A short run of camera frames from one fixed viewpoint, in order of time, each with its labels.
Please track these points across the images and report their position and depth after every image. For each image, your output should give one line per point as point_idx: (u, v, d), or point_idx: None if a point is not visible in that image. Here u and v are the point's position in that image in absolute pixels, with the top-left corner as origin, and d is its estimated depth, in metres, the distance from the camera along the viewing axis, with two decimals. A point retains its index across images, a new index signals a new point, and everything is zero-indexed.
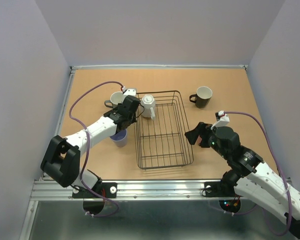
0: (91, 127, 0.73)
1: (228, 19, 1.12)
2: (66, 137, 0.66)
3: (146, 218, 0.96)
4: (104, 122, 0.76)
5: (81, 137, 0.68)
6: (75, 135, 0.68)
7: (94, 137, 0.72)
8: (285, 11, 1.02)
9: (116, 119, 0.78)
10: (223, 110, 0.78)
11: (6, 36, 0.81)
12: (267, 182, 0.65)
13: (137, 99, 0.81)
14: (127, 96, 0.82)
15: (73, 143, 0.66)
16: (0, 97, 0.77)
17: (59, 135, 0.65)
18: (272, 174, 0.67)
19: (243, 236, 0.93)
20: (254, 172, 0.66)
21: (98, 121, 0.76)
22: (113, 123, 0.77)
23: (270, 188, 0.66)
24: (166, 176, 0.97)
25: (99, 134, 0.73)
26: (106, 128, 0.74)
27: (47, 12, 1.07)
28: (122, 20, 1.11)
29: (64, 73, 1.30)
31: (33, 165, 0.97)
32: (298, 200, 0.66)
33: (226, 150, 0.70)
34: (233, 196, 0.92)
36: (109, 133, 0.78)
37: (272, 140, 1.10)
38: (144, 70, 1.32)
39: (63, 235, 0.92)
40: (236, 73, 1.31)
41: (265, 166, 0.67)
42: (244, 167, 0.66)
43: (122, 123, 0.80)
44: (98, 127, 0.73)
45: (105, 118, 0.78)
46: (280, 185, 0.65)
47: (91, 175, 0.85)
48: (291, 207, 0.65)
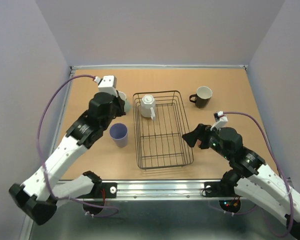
0: (49, 159, 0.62)
1: (228, 19, 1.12)
2: (22, 185, 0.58)
3: (146, 218, 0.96)
4: (66, 147, 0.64)
5: (40, 181, 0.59)
6: (33, 178, 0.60)
7: (56, 172, 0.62)
8: (285, 11, 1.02)
9: (82, 135, 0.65)
10: (223, 111, 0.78)
11: (6, 37, 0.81)
12: (268, 184, 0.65)
13: (107, 102, 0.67)
14: (91, 101, 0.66)
15: (30, 191, 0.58)
16: (0, 97, 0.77)
17: (15, 184, 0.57)
18: (274, 176, 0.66)
19: (243, 236, 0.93)
20: (256, 174, 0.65)
21: (59, 146, 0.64)
22: (76, 145, 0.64)
23: (272, 190, 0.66)
24: (167, 176, 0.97)
25: (62, 165, 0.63)
26: (69, 155, 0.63)
27: (47, 12, 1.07)
28: (122, 20, 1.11)
29: (64, 73, 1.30)
31: (33, 165, 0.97)
32: (299, 202, 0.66)
33: (229, 152, 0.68)
34: (233, 196, 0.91)
36: (79, 154, 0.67)
37: (272, 141, 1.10)
38: (144, 70, 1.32)
39: (63, 235, 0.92)
40: (236, 73, 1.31)
41: (267, 168, 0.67)
42: (245, 169, 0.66)
43: (92, 135, 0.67)
44: (58, 158, 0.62)
45: (68, 138, 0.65)
46: (282, 187, 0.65)
47: (86, 183, 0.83)
48: (293, 210, 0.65)
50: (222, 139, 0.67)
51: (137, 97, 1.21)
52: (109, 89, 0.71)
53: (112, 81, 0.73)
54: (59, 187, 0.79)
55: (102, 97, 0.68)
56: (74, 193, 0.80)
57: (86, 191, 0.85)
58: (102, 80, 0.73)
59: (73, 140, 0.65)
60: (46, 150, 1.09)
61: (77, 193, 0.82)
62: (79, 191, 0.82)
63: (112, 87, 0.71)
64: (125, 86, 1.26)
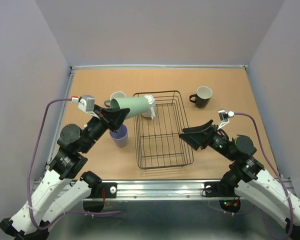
0: (36, 193, 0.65)
1: (228, 19, 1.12)
2: (12, 219, 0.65)
3: (146, 218, 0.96)
4: (49, 183, 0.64)
5: (26, 217, 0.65)
6: (21, 213, 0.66)
7: (41, 207, 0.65)
8: (285, 11, 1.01)
9: (63, 169, 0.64)
10: (233, 112, 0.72)
11: (6, 37, 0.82)
12: (268, 189, 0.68)
13: (76, 135, 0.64)
14: (59, 139, 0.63)
15: (18, 227, 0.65)
16: (0, 97, 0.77)
17: (3, 222, 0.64)
18: (272, 181, 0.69)
19: (243, 236, 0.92)
20: (255, 180, 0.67)
21: (44, 180, 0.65)
22: (58, 179, 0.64)
23: (271, 195, 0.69)
24: (166, 176, 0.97)
25: (46, 200, 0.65)
26: (52, 190, 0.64)
27: (47, 12, 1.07)
28: (122, 20, 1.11)
29: (64, 73, 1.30)
31: (34, 165, 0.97)
32: (297, 206, 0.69)
33: (238, 159, 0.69)
34: (233, 196, 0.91)
36: (66, 184, 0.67)
37: (272, 141, 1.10)
38: (144, 70, 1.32)
39: (64, 235, 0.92)
40: (236, 73, 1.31)
41: (266, 173, 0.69)
42: (245, 174, 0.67)
43: (75, 168, 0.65)
44: (42, 194, 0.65)
45: (51, 172, 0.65)
46: (280, 192, 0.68)
47: (80, 192, 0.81)
48: (293, 214, 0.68)
50: (240, 150, 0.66)
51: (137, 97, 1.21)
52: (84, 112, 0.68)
53: (87, 104, 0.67)
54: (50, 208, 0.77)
55: (71, 130, 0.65)
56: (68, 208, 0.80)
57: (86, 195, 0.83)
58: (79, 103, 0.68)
59: (56, 174, 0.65)
60: (47, 150, 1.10)
61: (73, 204, 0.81)
62: (75, 201, 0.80)
63: (87, 111, 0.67)
64: (125, 86, 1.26)
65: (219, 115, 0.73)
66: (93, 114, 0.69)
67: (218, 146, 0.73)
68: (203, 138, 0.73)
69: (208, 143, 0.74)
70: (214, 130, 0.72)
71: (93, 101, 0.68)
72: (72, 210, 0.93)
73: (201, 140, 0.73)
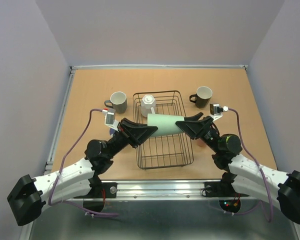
0: (66, 170, 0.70)
1: (227, 20, 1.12)
2: (34, 178, 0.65)
3: (146, 218, 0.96)
4: (82, 166, 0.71)
5: (50, 181, 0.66)
6: (45, 178, 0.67)
7: (64, 182, 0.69)
8: (285, 11, 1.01)
9: (95, 166, 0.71)
10: (227, 107, 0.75)
11: (6, 36, 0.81)
12: (242, 167, 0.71)
13: (98, 150, 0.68)
14: (87, 151, 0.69)
15: (38, 187, 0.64)
16: None
17: (29, 176, 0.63)
18: (247, 161, 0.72)
19: (242, 236, 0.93)
20: (229, 163, 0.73)
21: (76, 163, 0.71)
22: (90, 168, 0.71)
23: (248, 174, 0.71)
24: (167, 176, 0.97)
25: (72, 179, 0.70)
26: (80, 174, 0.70)
27: (47, 12, 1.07)
28: (122, 20, 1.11)
29: (64, 73, 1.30)
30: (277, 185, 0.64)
31: (34, 164, 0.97)
32: (271, 174, 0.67)
33: (223, 154, 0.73)
34: (233, 196, 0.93)
36: (86, 177, 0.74)
37: (272, 140, 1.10)
38: (144, 70, 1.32)
39: (64, 235, 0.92)
40: (236, 73, 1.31)
41: (242, 155, 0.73)
42: (224, 165, 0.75)
43: (103, 169, 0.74)
44: (72, 171, 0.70)
45: (86, 161, 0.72)
46: (253, 167, 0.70)
47: (81, 188, 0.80)
48: (265, 183, 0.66)
50: (230, 150, 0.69)
51: (137, 97, 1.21)
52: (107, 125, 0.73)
53: (107, 118, 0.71)
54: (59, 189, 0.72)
55: (95, 146, 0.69)
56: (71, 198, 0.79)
57: (82, 193, 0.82)
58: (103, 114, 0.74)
59: (88, 164, 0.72)
60: (47, 150, 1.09)
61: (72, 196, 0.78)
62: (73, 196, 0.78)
63: (108, 124, 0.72)
64: (125, 86, 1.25)
65: (212, 108, 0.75)
66: (113, 126, 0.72)
67: (209, 138, 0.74)
68: (199, 129, 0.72)
69: (201, 135, 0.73)
70: (210, 122, 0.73)
71: (113, 116, 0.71)
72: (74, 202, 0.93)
73: (197, 131, 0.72)
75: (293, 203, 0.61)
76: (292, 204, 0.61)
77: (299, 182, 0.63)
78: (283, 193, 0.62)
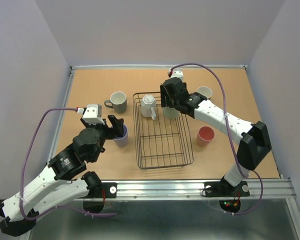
0: (30, 186, 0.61)
1: (227, 19, 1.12)
2: (3, 203, 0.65)
3: (146, 218, 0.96)
4: (45, 178, 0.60)
5: (16, 205, 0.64)
6: (12, 200, 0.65)
7: (31, 201, 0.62)
8: (285, 11, 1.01)
9: (62, 170, 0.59)
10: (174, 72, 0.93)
11: (5, 36, 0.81)
12: (208, 114, 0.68)
13: (90, 141, 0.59)
14: (76, 137, 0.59)
15: (6, 212, 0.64)
16: None
17: None
18: (214, 108, 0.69)
19: (242, 236, 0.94)
20: (196, 108, 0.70)
21: (40, 175, 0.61)
22: (53, 179, 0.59)
23: (213, 121, 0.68)
24: (166, 176, 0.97)
25: (37, 195, 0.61)
26: (45, 187, 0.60)
27: (47, 12, 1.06)
28: (121, 20, 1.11)
29: (64, 73, 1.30)
30: (241, 134, 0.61)
31: (33, 164, 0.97)
32: (236, 123, 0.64)
33: (176, 96, 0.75)
34: (233, 196, 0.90)
36: (60, 184, 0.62)
37: (272, 141, 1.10)
38: (144, 70, 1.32)
39: (63, 235, 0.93)
40: (236, 74, 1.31)
41: (209, 103, 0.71)
42: (188, 106, 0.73)
43: (72, 172, 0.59)
44: (36, 187, 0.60)
45: (51, 169, 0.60)
46: (220, 114, 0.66)
47: (77, 192, 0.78)
48: (229, 129, 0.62)
50: (166, 85, 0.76)
51: (137, 98, 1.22)
52: (94, 119, 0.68)
53: (97, 111, 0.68)
54: (44, 199, 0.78)
55: (88, 134, 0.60)
56: (62, 203, 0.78)
57: (82, 195, 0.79)
58: (85, 110, 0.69)
59: (52, 172, 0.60)
60: (47, 150, 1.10)
61: (68, 200, 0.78)
62: (73, 197, 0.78)
63: (98, 117, 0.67)
64: (125, 86, 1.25)
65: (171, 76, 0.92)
66: (100, 120, 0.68)
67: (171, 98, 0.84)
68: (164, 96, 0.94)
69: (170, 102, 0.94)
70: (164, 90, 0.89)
71: (99, 109, 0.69)
72: (72, 207, 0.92)
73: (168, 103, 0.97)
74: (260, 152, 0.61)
75: (252, 153, 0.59)
76: (251, 152, 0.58)
77: (261, 132, 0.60)
78: (245, 141, 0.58)
